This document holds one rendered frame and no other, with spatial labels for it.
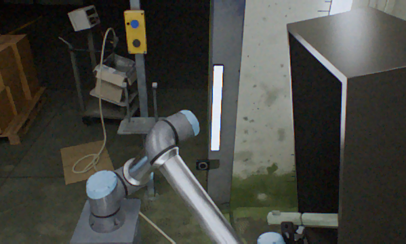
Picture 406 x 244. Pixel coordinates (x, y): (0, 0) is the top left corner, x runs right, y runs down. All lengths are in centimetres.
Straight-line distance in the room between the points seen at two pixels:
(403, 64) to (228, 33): 117
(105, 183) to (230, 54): 104
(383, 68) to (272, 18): 110
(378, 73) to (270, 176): 168
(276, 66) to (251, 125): 44
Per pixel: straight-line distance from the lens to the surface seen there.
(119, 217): 180
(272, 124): 228
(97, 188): 166
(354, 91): 99
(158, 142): 116
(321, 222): 150
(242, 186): 256
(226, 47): 201
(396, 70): 102
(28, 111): 433
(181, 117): 125
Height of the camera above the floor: 195
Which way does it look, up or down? 30 degrees down
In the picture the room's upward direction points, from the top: 1 degrees clockwise
